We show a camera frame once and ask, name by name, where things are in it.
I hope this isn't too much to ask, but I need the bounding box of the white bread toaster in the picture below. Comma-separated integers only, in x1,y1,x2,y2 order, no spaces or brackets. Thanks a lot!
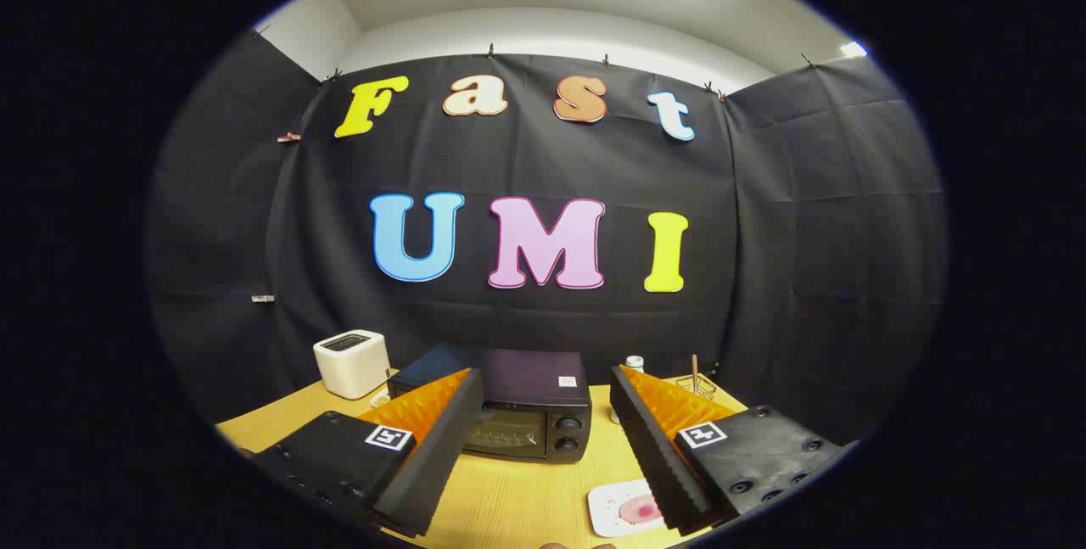
313,329,392,401

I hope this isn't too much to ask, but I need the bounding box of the black backdrop cloth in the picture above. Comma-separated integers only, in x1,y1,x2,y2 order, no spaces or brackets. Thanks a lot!
146,27,947,448

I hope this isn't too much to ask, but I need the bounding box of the pink ham slice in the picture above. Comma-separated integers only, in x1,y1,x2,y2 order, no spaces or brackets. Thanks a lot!
619,496,664,524

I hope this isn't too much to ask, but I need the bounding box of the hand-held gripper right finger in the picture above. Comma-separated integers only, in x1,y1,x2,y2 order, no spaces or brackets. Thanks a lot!
609,364,849,537

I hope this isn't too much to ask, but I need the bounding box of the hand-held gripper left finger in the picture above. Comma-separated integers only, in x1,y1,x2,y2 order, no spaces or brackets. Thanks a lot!
250,367,486,540

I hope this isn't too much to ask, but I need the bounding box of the white green drink bottle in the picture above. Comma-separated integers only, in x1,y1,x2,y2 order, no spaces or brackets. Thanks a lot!
611,356,645,424

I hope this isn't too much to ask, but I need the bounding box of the black toaster oven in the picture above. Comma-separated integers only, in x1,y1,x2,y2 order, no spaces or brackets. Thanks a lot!
387,343,593,463

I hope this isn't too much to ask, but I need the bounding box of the white square plate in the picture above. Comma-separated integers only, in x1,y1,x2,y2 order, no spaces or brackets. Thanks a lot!
587,479,667,538

